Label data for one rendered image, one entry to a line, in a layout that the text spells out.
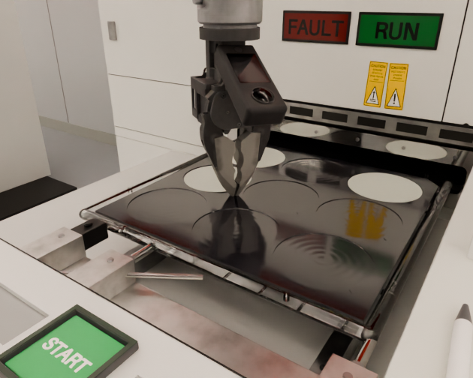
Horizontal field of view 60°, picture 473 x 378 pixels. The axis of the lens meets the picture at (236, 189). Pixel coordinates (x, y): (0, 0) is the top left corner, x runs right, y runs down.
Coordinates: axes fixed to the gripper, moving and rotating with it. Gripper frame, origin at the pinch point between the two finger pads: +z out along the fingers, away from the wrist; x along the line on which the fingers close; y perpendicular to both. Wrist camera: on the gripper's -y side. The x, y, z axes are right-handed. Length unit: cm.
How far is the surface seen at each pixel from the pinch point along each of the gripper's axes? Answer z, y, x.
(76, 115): 72, 339, 11
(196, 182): 1.2, 6.6, 3.5
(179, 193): 1.3, 4.4, 6.6
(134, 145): 11, 55, 5
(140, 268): 8.1, -1.2, 13.8
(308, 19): -19.8, 16.3, -19.6
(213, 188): 1.2, 3.6, 1.9
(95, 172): 91, 245, 7
